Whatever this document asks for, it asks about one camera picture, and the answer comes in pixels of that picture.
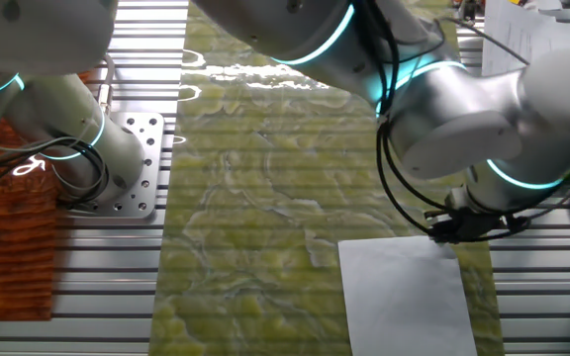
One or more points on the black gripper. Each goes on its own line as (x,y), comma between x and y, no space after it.
(468,225)

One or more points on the white paper sheet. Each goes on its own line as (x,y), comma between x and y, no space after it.
(404,296)

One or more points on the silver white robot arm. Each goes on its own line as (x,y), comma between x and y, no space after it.
(463,118)

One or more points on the printed white paper document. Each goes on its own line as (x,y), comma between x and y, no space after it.
(517,29)

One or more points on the green marble pattern mat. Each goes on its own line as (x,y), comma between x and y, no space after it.
(245,222)

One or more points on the brown wooden board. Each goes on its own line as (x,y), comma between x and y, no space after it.
(8,257)

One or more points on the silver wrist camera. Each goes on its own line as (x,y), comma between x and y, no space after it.
(457,200)

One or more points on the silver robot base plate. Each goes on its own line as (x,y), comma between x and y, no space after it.
(149,163)

